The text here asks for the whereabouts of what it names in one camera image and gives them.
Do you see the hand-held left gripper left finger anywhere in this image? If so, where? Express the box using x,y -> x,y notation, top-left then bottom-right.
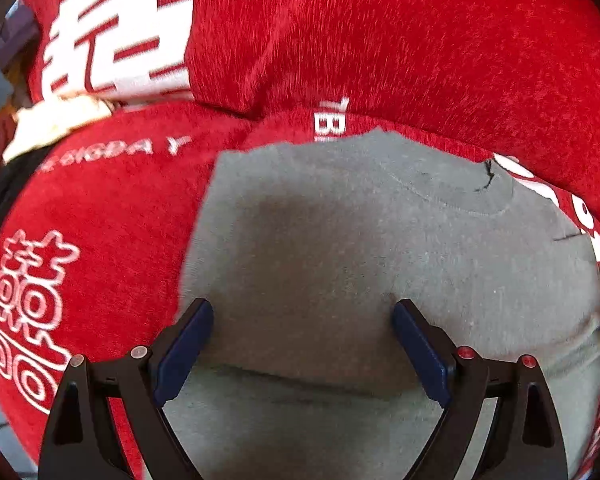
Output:
39,298 -> 215,480

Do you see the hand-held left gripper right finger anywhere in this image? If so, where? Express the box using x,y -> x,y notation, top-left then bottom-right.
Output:
391,298 -> 571,480

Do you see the grey sweater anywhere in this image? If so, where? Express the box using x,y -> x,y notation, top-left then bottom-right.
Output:
162,127 -> 600,480

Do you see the red printed blanket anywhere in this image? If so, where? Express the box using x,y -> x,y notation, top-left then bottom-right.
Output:
0,97 -> 600,480

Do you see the dark cloth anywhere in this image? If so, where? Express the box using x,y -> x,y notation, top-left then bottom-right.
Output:
0,147 -> 51,246

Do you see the cream cloth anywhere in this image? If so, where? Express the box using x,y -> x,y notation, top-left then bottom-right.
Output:
2,94 -> 116,163

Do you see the red printed quilt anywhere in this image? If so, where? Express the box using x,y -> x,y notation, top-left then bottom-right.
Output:
27,0 -> 600,206

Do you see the grey purple cloth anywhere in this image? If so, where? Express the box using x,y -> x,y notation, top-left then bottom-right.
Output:
0,2 -> 41,73

